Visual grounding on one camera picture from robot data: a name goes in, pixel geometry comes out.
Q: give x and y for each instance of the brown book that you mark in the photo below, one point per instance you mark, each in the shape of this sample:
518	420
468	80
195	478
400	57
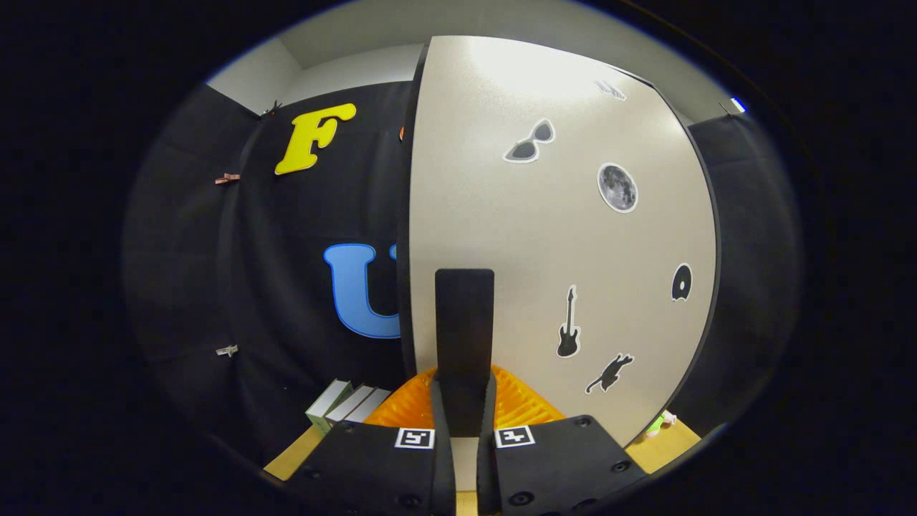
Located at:
362	405

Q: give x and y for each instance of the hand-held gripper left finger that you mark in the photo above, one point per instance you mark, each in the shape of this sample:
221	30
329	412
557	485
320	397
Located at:
372	469

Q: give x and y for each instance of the dark grey cabinet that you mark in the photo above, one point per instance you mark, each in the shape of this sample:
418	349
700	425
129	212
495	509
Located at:
403	251

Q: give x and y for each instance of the small ceiling light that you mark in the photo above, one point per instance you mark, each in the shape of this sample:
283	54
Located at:
738	105

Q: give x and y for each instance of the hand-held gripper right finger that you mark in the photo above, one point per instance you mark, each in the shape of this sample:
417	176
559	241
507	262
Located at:
551	466

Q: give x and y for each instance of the black cloth clip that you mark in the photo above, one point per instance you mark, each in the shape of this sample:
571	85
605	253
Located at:
271	109

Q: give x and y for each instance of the green plush toy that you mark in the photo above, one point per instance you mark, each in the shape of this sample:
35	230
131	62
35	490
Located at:
655	426

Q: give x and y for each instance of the white cloth clip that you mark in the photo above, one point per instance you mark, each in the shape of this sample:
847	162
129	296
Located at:
227	350

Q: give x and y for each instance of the green book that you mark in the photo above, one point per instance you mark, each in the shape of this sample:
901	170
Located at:
329	401

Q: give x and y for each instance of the red cloth clip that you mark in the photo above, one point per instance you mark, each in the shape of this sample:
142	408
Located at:
227	178

